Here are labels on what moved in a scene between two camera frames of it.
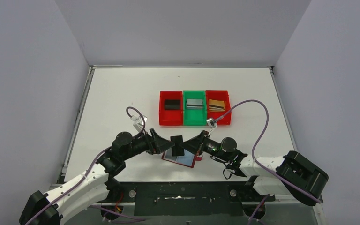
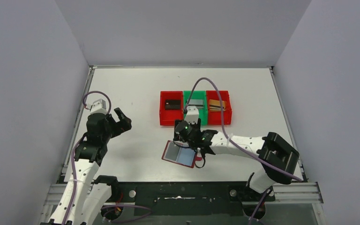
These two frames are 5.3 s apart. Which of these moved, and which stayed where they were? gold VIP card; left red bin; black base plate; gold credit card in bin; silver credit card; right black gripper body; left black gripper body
Moved: left black gripper body; right black gripper body
Stayed: black base plate; left red bin; gold VIP card; silver credit card; gold credit card in bin
